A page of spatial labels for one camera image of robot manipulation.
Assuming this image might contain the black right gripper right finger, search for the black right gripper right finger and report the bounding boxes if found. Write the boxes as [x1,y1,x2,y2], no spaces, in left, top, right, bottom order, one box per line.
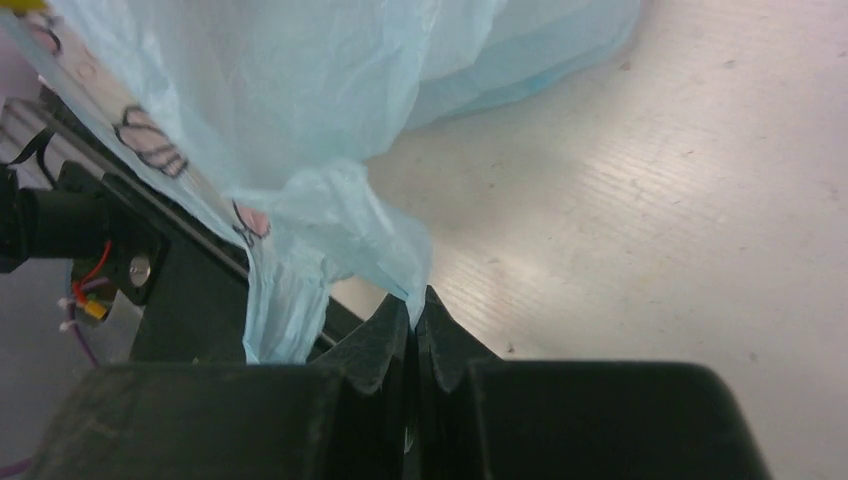
[416,289,770,479]

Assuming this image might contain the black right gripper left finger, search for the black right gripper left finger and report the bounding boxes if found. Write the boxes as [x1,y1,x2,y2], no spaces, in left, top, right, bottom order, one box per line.
[26,296,408,479]

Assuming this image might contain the light blue printed plastic bag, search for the light blue printed plastic bag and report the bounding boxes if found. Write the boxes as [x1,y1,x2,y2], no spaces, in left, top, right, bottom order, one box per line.
[1,1,641,363]

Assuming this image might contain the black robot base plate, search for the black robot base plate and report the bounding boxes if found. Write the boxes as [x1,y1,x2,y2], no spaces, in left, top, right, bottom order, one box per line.
[1,91,248,362]

